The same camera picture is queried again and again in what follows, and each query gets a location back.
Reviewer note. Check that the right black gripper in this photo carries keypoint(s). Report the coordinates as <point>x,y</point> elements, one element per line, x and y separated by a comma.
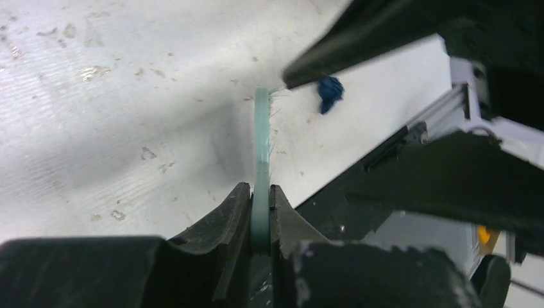
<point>464,176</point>

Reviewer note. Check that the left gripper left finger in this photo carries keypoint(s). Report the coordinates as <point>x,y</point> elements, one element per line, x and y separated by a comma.
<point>207,265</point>

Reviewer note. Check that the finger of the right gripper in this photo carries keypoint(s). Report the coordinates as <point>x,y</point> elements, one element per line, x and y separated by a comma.
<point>361,46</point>

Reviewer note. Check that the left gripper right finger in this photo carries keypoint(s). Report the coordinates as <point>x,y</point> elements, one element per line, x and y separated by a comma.
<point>309,270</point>

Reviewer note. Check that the green hand brush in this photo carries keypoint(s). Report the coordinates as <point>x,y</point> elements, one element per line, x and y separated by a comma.
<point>260,235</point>

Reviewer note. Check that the dark blue scrap front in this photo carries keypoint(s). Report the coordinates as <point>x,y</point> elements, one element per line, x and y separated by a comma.
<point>330,90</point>

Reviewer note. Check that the aluminium rail frame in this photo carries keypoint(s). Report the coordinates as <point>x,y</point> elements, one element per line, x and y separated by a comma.
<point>459,109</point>

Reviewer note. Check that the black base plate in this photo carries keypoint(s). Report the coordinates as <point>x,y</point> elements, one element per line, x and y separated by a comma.
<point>332,215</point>

